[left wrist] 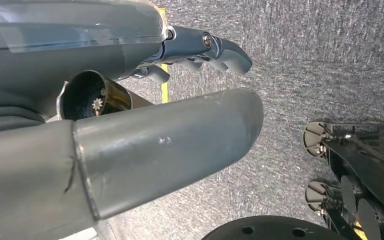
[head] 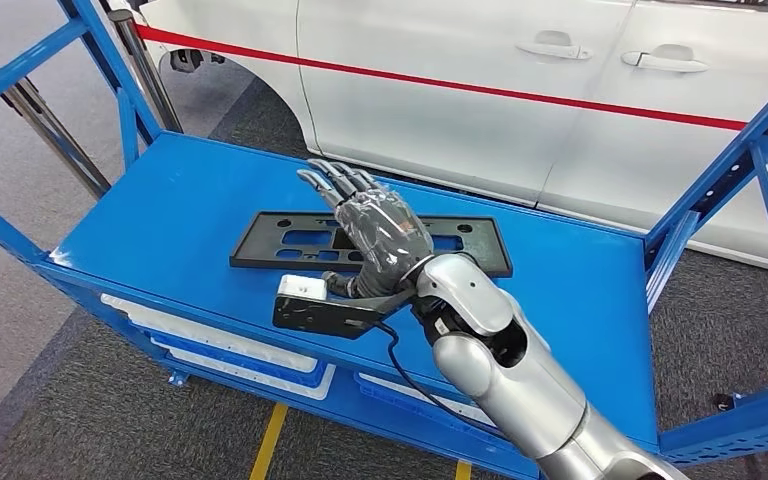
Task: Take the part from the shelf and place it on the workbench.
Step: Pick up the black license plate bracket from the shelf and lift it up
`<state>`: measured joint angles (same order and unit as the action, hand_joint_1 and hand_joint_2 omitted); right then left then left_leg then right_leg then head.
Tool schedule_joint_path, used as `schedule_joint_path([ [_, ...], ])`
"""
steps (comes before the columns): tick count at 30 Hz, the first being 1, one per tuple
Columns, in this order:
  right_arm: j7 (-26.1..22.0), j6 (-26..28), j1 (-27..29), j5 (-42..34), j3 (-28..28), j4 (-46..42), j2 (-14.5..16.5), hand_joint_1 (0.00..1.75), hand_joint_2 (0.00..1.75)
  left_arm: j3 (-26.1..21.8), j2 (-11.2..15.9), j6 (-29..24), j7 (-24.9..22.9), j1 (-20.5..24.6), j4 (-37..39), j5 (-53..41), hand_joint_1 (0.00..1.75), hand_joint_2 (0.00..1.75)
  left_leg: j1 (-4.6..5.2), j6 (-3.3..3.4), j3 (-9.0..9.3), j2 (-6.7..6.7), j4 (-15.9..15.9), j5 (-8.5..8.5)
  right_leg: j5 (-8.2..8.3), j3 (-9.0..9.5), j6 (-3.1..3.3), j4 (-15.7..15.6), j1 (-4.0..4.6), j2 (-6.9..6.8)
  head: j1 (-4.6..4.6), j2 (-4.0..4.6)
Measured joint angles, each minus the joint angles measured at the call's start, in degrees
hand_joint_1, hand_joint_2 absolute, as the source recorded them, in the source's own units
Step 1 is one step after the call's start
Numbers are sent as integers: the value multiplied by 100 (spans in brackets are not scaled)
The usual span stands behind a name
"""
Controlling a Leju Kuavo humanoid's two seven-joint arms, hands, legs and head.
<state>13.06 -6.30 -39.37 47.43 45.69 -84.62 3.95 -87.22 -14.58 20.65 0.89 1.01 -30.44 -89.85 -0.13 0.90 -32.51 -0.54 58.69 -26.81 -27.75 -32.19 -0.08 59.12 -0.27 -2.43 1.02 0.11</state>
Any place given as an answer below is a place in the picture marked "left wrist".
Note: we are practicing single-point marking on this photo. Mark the grey caster wheel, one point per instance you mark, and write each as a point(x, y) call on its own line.
point(316, 195)
point(314, 139)

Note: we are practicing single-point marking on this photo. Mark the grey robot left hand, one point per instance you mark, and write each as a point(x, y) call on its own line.
point(145, 149)

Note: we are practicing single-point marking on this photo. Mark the black round plate with holes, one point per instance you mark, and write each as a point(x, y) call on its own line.
point(271, 232)

